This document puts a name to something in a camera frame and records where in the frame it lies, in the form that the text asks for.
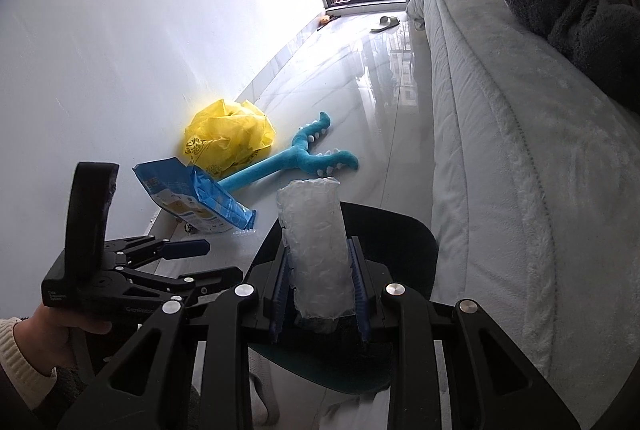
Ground dark teal trash bin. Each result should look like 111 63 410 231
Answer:
247 202 438 394

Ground person left hand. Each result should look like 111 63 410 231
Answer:
13 304 112 376

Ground blue snack bag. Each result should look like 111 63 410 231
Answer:
134 158 256 234

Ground yellow plastic bag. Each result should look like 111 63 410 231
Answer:
182 99 276 179

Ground blue plush dinosaur toy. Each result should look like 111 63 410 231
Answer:
218 111 359 193

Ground white bed mattress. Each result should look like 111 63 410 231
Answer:
408 0 639 428

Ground grey slipper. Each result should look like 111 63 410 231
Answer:
370 16 399 33

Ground dark grey fluffy blanket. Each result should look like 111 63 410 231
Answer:
504 0 639 113

